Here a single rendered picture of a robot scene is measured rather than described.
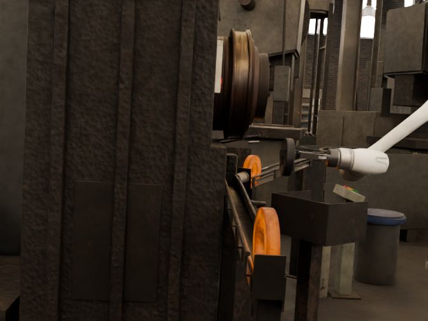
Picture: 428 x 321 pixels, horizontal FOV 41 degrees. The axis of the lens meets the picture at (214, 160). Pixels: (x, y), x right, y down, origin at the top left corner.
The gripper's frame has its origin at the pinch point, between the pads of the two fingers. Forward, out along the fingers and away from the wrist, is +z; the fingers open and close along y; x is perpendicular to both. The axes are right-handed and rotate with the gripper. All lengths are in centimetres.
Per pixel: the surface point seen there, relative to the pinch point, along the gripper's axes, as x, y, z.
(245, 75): 28.8, -5.0, 21.2
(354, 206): -13.0, -43.6, -16.0
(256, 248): -20, -86, 22
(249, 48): 40.0, -1.0, 20.5
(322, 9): 233, 854, -198
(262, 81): 27.7, 3.4, 13.1
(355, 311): -82, 56, -56
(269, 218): -11, -96, 21
